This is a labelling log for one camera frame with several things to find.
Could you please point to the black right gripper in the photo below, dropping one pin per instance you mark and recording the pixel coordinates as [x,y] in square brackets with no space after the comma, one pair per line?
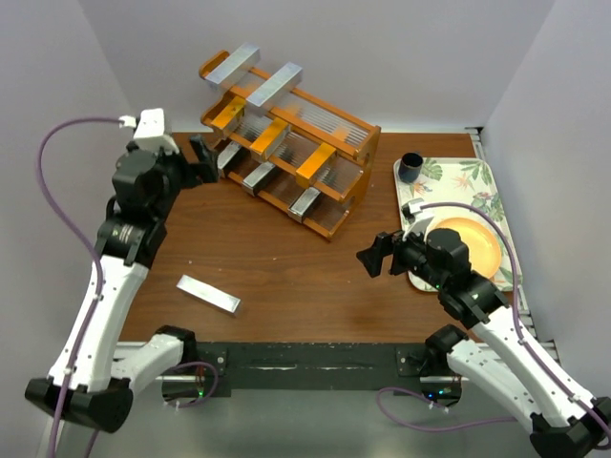
[392,255]

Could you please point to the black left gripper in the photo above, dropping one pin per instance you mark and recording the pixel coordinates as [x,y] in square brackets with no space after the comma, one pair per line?
[192,162]

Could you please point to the black toothpaste box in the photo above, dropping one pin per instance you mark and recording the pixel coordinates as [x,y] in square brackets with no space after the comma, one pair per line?
[260,177]

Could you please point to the orange toothpaste box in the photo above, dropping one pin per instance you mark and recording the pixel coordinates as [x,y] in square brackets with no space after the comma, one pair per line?
[306,174]
[270,139]
[229,117]

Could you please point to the chrome silver toothpaste box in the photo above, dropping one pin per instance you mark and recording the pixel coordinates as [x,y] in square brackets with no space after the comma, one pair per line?
[304,204]

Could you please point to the grey toothpaste box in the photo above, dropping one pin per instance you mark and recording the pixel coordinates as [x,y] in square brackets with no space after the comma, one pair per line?
[233,67]

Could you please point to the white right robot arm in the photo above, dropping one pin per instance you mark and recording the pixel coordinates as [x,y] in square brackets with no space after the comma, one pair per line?
[562,418]

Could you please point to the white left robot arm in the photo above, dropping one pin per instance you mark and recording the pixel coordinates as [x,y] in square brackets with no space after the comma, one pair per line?
[86,386]

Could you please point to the orange wooden three-tier shelf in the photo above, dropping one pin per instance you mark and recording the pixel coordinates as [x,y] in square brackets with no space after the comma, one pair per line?
[343,183]

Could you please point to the dark blue cup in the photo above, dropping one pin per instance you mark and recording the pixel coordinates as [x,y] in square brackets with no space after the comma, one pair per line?
[410,166]

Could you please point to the yellow round plate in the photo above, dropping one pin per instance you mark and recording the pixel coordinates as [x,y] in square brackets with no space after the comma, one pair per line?
[485,253]

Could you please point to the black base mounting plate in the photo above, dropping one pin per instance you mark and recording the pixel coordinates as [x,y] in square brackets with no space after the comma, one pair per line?
[330,366]

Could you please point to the floral patterned serving tray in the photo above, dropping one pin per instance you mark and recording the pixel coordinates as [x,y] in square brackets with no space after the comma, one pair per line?
[467,181]

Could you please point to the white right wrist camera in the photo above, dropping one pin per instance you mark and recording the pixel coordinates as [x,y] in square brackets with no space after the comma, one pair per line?
[417,217]

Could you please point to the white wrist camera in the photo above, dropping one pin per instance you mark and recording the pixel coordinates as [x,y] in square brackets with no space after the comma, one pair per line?
[151,131]
[417,217]

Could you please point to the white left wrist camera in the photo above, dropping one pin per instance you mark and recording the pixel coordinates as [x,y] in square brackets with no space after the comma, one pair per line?
[151,131]

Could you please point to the aluminium frame rail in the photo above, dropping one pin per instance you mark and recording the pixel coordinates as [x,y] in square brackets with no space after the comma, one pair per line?
[506,334]

